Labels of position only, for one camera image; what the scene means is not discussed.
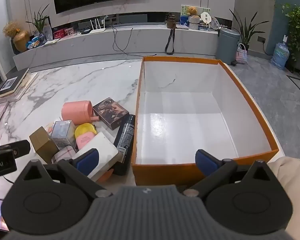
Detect potted ivy plant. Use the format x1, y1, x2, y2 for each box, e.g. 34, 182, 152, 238
281, 4, 300, 62

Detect clear plastic box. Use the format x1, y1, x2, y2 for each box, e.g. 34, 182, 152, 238
51, 120, 77, 150

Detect white router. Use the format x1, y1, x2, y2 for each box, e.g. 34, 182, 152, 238
82, 18, 106, 34

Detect white round fan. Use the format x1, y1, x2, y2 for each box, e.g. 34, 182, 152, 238
199, 11, 212, 28

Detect green photo poster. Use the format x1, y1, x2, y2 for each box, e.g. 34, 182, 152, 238
180, 5, 210, 27

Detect brown cardboard box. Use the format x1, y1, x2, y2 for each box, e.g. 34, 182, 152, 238
29, 126, 59, 164

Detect teddy bear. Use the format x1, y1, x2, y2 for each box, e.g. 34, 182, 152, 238
186, 6, 200, 18

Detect pink plaid pouch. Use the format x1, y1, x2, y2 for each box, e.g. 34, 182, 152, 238
51, 145, 77, 164

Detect yellow round case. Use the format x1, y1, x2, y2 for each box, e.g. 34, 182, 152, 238
74, 123, 98, 140

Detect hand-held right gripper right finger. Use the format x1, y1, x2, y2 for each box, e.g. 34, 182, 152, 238
182, 149, 282, 197

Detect gold vase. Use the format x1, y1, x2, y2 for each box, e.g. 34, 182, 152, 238
13, 30, 30, 53

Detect black bag strap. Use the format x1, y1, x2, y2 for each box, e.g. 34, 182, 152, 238
165, 27, 175, 55

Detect blue snack packets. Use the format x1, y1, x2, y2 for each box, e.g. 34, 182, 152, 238
26, 35, 44, 49

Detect white box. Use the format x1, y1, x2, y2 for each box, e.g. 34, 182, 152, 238
71, 132, 120, 180

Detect blue water jug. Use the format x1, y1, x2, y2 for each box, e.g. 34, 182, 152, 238
270, 35, 290, 70

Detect orange cardboard box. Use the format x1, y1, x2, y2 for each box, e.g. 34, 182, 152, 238
131, 56, 280, 187

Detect green grass plant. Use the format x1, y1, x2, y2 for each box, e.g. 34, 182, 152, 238
26, 4, 50, 34

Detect grey trash bin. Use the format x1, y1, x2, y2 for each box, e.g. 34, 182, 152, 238
216, 27, 240, 65

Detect person's beige clothing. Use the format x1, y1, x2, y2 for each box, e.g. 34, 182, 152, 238
267, 156, 300, 240

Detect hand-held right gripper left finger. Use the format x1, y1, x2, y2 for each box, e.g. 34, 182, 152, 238
14, 148, 113, 197

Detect pink bottle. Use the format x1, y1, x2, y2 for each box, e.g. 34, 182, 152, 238
76, 132, 115, 183

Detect dark printed box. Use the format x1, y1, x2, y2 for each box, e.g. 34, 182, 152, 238
92, 97, 130, 130

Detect clear plastic jug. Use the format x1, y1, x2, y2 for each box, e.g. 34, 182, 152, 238
42, 24, 53, 41

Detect marble television console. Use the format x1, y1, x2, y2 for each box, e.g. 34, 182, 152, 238
12, 24, 219, 70

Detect brown camera bag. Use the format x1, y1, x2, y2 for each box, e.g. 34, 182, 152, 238
166, 12, 177, 29

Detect dried yellow flowers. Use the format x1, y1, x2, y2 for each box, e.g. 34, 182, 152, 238
2, 21, 20, 37

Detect pink cup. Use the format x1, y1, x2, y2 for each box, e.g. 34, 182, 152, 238
61, 100, 100, 126

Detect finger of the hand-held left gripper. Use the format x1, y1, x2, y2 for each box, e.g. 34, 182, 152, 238
0, 140, 31, 158

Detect woven pink bag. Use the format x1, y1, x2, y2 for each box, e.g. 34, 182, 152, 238
235, 43, 248, 64

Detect black cable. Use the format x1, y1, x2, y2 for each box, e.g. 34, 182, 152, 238
112, 21, 157, 55

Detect black spray can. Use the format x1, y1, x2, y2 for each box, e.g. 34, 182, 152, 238
112, 114, 136, 176

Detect snake plant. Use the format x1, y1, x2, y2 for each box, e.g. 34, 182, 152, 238
229, 7, 259, 52

